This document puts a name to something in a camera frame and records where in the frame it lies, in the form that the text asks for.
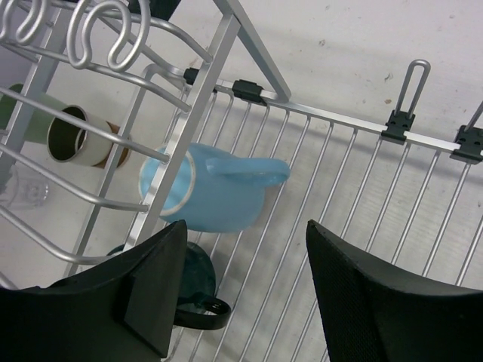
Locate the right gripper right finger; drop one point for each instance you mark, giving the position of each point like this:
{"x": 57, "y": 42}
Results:
{"x": 372, "y": 310}

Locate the white and wood steel cup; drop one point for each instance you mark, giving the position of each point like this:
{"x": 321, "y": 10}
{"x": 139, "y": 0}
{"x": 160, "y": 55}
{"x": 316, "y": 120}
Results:
{"x": 69, "y": 143}

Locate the clear plastic tumbler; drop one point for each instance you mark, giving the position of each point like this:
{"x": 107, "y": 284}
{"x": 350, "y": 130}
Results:
{"x": 24, "y": 190}

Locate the silver wire dish rack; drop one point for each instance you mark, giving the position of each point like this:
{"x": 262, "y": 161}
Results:
{"x": 376, "y": 107}

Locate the light blue ceramic mug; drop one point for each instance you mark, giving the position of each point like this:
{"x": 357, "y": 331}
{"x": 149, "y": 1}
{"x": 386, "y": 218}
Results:
{"x": 217, "y": 192}

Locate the mint green plastic cup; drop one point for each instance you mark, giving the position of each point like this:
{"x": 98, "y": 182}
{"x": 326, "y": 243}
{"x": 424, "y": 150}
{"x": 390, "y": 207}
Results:
{"x": 37, "y": 131}

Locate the dark green glossy mug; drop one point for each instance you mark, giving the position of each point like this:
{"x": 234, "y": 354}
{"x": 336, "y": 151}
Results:
{"x": 200, "y": 286}

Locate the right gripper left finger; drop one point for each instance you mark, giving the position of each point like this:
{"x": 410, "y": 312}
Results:
{"x": 60, "y": 323}

